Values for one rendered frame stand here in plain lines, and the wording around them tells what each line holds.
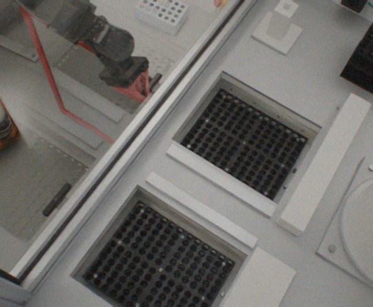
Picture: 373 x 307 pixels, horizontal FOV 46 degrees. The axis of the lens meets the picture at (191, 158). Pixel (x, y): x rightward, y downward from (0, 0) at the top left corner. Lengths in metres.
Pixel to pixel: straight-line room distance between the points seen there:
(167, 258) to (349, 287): 0.33
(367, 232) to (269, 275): 0.18
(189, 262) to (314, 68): 0.50
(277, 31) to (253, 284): 0.54
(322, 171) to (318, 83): 0.23
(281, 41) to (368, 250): 0.49
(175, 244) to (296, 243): 0.22
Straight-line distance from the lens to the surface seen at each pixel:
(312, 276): 0.83
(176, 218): 0.92
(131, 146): 0.81
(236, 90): 1.01
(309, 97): 0.97
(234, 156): 0.91
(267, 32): 1.03
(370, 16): 1.15
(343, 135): 0.91
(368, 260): 0.83
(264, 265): 0.80
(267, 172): 0.92
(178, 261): 0.84
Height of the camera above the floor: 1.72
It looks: 66 degrees down
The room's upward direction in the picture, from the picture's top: 11 degrees clockwise
